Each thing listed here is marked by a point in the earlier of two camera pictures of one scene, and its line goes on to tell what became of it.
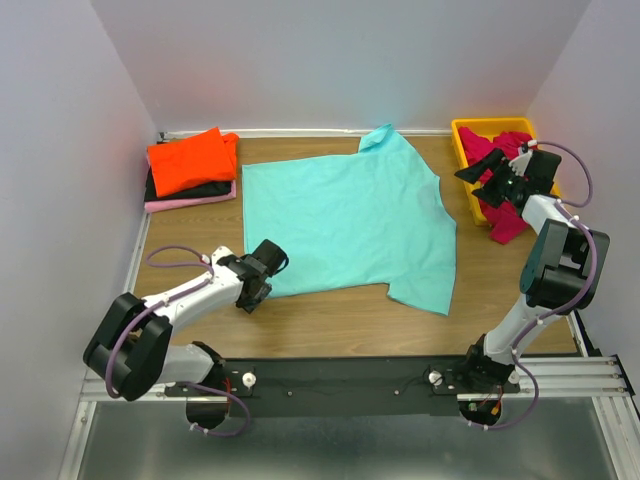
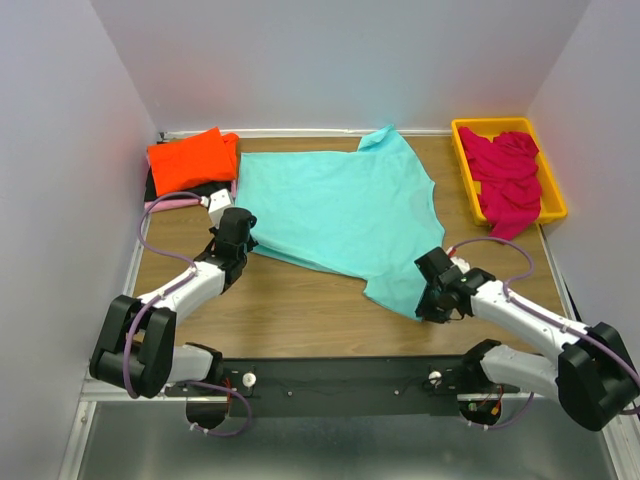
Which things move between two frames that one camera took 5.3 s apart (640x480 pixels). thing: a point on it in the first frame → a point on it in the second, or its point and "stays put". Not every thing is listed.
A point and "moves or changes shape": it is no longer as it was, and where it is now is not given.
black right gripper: x=472 y=173 → x=433 y=314
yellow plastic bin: x=488 y=127 stays put
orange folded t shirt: x=203 y=156 stays put
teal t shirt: x=377 y=217 moves or changes shape
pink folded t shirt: x=154 y=206 stays put
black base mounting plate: x=340 y=386 stays put
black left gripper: x=250 y=305 → x=251 y=243
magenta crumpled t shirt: x=505 y=223 stays put
